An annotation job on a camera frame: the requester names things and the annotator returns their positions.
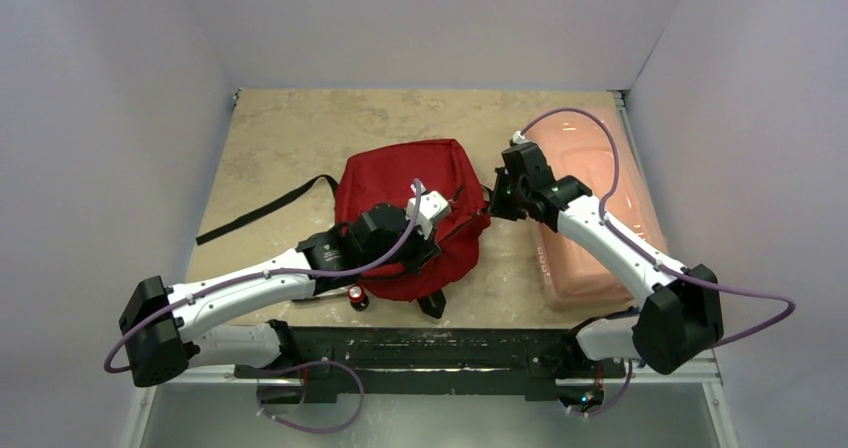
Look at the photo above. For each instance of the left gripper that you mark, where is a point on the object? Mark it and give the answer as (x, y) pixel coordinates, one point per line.
(425, 249)

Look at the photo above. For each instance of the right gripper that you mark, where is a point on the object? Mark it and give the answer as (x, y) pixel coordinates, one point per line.
(502, 202)

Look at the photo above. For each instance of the red backpack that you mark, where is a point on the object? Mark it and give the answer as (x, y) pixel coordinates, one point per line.
(394, 174)

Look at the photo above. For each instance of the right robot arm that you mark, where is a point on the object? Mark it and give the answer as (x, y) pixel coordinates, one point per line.
(679, 317)

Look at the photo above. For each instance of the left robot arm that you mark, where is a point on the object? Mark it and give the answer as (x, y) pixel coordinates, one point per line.
(166, 330)

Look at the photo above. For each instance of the pink plastic storage box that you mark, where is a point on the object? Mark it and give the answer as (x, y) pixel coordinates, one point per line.
(583, 263)

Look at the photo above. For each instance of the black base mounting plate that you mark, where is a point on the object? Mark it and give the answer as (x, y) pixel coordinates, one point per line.
(320, 363)

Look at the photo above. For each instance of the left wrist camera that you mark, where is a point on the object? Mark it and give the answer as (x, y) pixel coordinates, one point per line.
(427, 212)

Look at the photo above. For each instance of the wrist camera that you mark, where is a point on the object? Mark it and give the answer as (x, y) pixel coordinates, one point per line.
(518, 138)
(427, 212)

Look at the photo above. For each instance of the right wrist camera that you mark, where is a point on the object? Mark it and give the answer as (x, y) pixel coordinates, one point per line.
(518, 138)

